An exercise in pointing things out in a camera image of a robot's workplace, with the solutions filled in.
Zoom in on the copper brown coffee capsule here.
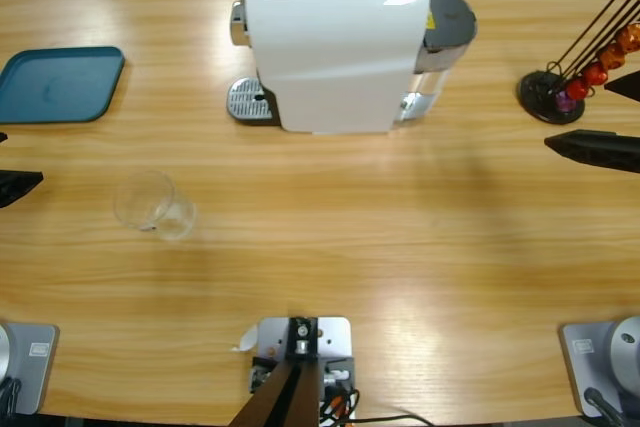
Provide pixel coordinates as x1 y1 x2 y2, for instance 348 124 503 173
615 22 640 52

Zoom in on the clear drinking glass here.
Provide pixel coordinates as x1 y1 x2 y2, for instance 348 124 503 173
112 169 200 243

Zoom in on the white capsule coffee machine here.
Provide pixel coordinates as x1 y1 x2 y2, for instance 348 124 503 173
227 0 479 137

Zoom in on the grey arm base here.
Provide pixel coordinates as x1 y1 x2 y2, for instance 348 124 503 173
0 322 60 417
558 315 640 419

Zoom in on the red coffee capsule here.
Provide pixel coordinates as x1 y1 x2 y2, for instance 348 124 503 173
582 61 609 86
564 77 591 102

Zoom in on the orange coffee capsule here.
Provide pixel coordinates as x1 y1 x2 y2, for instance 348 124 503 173
599 44 627 69

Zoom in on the teal plastic tray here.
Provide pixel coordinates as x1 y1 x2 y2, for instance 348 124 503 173
0 45 126 125

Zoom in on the black capsule holder with rods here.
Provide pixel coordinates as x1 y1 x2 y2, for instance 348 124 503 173
517 0 640 126

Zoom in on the white paper tag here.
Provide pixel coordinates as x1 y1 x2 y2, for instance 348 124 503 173
230 324 260 353

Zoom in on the base black cable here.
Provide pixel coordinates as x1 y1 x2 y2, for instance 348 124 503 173
583 386 626 427
0 376 24 417

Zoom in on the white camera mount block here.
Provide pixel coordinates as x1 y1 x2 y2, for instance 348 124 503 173
242 315 357 427

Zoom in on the thin black cable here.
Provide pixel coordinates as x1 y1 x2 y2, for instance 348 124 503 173
349 413 434 427

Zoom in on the dark camera post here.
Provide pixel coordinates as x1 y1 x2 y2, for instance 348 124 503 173
229 316 321 427

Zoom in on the orange black cable bundle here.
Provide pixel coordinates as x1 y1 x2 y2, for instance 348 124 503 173
318 386 361 423

